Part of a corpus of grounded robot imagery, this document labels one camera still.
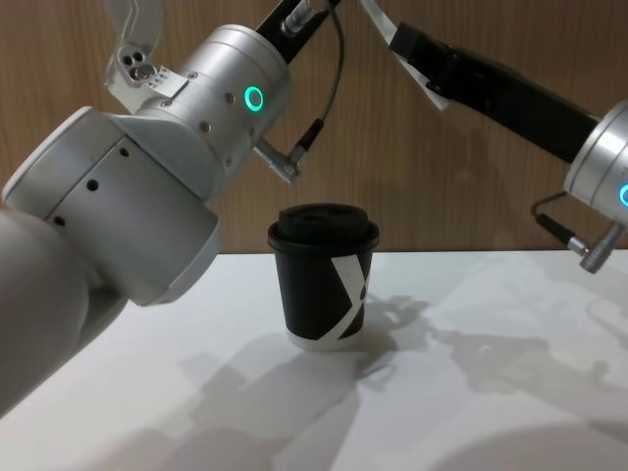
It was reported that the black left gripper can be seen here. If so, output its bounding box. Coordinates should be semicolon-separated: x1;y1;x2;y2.
254;0;340;66

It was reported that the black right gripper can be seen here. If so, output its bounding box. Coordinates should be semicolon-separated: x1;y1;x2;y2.
389;21;603;166

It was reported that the black paper cup, white print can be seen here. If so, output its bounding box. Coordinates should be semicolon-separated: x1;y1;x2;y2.
273;240;376;353

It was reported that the black plastic cup lid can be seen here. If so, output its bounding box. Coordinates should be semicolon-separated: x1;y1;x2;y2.
267;202;382;257

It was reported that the thin grey left wrist cable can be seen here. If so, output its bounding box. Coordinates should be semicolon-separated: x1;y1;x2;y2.
254;0;347;186

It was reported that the thin dark right wrist cable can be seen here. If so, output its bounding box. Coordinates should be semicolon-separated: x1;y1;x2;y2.
531;190;624;274

